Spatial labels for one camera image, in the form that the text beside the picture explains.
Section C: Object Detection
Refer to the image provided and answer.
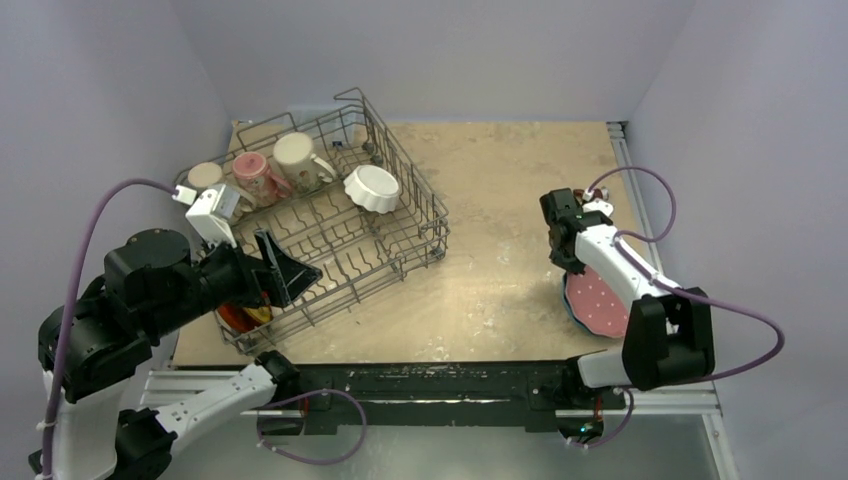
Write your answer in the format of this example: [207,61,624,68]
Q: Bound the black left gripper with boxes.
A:
[146,225,323,337]

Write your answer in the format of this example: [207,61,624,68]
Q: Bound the yellow plate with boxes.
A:
[243,305,274,325]

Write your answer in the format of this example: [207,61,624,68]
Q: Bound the red-orange plate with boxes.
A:
[216,304,260,333]

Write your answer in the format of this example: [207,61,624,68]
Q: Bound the pink polka dot plate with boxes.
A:
[567,267,629,339]

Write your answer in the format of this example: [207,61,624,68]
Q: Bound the white floral mug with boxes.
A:
[272,132,338,194]

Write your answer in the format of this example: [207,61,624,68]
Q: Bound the pink patterned mug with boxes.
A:
[232,152,293,207]

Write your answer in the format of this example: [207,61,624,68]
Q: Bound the white bowl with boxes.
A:
[343,165,400,214]

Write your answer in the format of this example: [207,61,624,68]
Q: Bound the beige mug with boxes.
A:
[187,162,258,223]

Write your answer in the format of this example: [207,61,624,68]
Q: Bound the blue plate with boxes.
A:
[560,273,602,337]

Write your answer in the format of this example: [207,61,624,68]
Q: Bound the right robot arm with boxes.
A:
[539,188,715,407]

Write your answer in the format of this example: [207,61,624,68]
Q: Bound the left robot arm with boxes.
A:
[28,229,323,479]

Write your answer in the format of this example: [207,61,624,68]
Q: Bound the small red-capped object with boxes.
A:
[573,187,609,202]

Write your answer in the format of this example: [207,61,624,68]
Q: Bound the clear plastic container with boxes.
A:
[289,105,361,148]

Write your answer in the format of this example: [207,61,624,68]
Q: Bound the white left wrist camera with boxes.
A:
[172,183,241,249]

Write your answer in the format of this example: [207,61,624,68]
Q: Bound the grey wire dish rack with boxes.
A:
[212,87,450,354]

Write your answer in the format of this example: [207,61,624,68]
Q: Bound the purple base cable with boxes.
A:
[256,386,368,466]

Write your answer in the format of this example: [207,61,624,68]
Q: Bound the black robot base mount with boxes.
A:
[257,360,625,440]

